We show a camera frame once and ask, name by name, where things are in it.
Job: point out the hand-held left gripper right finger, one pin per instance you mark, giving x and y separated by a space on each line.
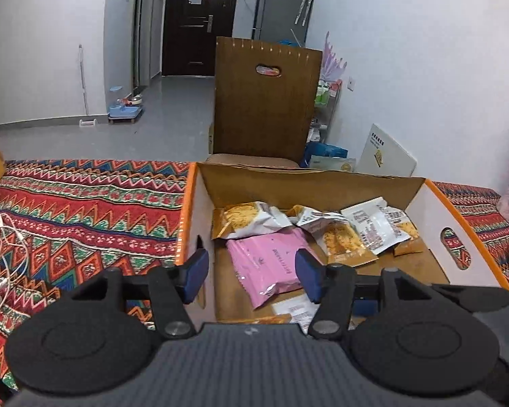
307 275

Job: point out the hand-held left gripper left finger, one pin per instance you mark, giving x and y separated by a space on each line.
197 273

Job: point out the purple wall decoration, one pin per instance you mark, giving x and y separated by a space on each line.
334 59

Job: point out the white wall socket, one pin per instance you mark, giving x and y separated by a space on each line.
351 84

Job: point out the blue plastic bag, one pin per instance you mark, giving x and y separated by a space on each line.
324 154

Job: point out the orange packet white label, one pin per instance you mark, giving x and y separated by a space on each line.
297 310

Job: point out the white grey print snack packet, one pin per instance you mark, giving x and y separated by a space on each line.
373 224

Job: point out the white flat box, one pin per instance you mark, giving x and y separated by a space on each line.
386 152

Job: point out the red cardboard box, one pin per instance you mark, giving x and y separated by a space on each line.
428 212

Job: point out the white mop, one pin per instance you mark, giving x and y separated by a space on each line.
85 89

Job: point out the blue pet feeder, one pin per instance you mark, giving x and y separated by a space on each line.
125 108

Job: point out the pink snack packet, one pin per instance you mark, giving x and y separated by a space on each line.
271 263

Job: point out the dark entrance door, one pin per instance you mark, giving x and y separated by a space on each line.
197 29

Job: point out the grey refrigerator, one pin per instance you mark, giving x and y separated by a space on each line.
280 8

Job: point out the wooden chair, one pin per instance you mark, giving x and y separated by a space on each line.
267 110

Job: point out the orange white snack packet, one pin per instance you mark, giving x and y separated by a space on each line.
241 220
343 241

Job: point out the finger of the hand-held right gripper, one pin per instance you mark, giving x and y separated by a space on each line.
475 299

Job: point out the interior side door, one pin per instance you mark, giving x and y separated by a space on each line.
146 29

